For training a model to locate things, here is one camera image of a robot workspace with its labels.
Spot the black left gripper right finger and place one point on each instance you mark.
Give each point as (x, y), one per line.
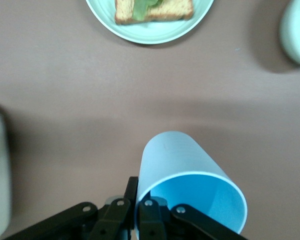
(150, 222)

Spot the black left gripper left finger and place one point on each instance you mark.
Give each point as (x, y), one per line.
(110, 220)

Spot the blue plastic cup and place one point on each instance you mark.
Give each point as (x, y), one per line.
(180, 155)

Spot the pale green round plate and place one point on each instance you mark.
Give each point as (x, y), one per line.
(150, 32)

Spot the green lettuce leaf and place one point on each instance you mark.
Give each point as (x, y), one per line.
(141, 8)

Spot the brown toast slice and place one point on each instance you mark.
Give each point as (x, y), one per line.
(175, 10)

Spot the pale green bowl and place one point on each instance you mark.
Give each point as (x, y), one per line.
(297, 32)

